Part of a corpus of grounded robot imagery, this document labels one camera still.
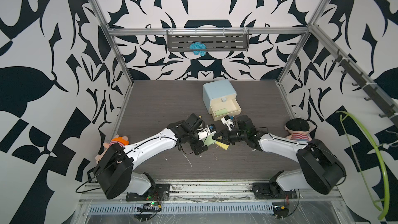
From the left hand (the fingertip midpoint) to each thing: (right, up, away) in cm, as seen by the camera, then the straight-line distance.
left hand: (202, 136), depth 83 cm
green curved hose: (+62, -20, -29) cm, 72 cm away
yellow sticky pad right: (+12, -7, +6) cm, 15 cm away
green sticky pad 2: (+12, +12, +11) cm, 20 cm away
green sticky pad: (+3, -2, -1) cm, 4 cm away
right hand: (+6, 0, -1) cm, 6 cm away
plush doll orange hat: (-43, -3, +2) cm, 43 cm away
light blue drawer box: (+9, +25, +12) cm, 29 cm away
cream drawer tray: (+14, +14, +14) cm, 24 cm away
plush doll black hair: (+54, +3, +4) cm, 54 cm away
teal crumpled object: (-2, +50, +7) cm, 50 cm away
